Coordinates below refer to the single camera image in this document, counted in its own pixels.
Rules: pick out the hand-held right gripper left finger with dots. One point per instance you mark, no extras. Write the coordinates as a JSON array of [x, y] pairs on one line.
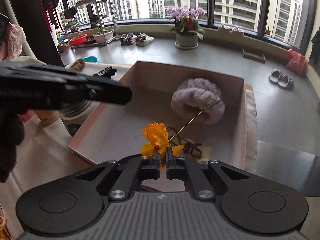
[[155, 165]]

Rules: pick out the cardboard box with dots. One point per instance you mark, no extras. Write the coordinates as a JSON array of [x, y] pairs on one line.
[[125, 120]]

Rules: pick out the pink plastic bag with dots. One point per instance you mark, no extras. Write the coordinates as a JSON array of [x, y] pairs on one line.
[[297, 61]]

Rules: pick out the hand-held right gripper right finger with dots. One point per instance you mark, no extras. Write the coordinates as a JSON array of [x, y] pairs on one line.
[[172, 165]]

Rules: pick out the white ribbed container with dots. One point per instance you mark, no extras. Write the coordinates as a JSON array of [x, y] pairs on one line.
[[75, 116]]

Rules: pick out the potted purple orchid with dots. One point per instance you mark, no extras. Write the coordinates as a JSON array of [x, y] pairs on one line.
[[186, 30]]

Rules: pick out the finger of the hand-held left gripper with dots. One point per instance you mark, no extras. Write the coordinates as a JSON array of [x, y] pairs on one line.
[[112, 92]]

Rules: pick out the orange artificial flower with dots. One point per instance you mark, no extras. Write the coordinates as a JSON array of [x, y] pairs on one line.
[[156, 135]]

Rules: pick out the grey knitted slipper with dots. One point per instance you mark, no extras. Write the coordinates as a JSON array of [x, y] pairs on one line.
[[275, 75], [286, 82]]

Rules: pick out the dark sneaker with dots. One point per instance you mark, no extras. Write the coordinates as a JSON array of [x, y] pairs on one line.
[[132, 37], [124, 40]]

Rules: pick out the beige bed sheet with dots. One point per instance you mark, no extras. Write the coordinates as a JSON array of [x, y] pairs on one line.
[[42, 152]]

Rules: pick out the brown fluffy toy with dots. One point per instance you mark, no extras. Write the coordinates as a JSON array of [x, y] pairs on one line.
[[78, 64]]

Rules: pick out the brown wooden block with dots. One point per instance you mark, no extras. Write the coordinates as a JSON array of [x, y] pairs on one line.
[[253, 55]]

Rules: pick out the white sneaker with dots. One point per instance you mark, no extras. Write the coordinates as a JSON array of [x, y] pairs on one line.
[[147, 41], [140, 38]]

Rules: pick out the teal plastic basin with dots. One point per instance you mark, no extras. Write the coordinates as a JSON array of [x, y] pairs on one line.
[[91, 59]]

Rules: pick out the white paper roll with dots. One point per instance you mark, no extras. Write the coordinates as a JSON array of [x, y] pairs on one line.
[[54, 36]]

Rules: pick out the purple fluffy slippers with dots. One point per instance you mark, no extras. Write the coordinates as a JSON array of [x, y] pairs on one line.
[[197, 100]]

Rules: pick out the small white teapot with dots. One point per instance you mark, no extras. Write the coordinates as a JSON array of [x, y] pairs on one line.
[[223, 28], [237, 29]]

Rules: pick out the metal shelf rack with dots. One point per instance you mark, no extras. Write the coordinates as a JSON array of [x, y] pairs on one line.
[[105, 20]]

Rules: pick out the black hair clip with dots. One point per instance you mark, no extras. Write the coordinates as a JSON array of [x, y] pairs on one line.
[[106, 72]]

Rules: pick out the red plastic basin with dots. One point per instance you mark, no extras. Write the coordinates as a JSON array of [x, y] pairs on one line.
[[78, 40]]

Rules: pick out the white planter pot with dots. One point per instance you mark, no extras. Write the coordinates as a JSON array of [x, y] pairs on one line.
[[103, 37]]

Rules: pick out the pink cloth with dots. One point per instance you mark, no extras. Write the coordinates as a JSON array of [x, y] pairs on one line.
[[11, 40]]

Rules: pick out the dark glossy table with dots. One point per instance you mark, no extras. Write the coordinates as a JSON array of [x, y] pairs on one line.
[[282, 162]]

